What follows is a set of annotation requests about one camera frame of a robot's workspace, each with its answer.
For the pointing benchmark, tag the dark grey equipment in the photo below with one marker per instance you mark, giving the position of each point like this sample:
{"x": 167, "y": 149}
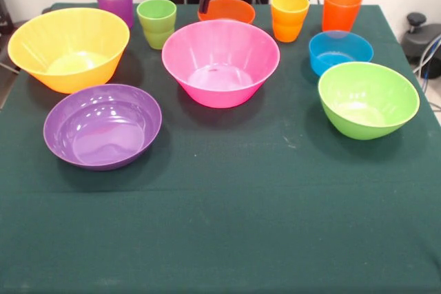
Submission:
{"x": 4, "y": 18}

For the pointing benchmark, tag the black clamp device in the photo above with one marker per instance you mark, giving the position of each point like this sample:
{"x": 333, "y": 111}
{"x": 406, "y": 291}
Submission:
{"x": 417, "y": 41}

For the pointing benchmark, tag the orange bowl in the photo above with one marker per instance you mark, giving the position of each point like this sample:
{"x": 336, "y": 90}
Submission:
{"x": 231, "y": 10}

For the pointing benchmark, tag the large yellow bowl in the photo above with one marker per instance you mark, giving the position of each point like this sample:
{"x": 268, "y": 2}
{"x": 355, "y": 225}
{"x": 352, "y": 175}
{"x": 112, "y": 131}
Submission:
{"x": 34, "y": 49}

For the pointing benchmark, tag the orange cup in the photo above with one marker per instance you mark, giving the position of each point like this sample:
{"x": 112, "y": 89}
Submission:
{"x": 341, "y": 11}

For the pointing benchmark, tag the purple cup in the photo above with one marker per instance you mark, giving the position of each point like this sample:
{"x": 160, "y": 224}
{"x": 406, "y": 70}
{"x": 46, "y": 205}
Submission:
{"x": 113, "y": 1}

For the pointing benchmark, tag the green bowl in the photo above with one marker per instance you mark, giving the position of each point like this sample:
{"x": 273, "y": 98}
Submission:
{"x": 361, "y": 94}

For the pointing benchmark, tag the blue bowl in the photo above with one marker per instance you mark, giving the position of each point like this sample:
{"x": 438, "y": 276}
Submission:
{"x": 344, "y": 46}

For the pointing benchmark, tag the green cup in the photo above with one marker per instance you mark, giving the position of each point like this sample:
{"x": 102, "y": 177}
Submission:
{"x": 156, "y": 29}

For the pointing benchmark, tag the yellow-orange cup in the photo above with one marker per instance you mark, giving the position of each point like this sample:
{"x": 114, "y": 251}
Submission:
{"x": 287, "y": 25}

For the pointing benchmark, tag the dark green tablecloth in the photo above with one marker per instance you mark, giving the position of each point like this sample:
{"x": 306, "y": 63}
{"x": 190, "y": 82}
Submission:
{"x": 241, "y": 204}

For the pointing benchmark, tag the large pink bowl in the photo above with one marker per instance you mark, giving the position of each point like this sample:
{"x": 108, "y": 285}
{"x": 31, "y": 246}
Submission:
{"x": 220, "y": 49}

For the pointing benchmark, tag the purple bowl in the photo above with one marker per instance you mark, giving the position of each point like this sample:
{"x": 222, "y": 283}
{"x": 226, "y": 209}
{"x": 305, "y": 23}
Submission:
{"x": 103, "y": 135}

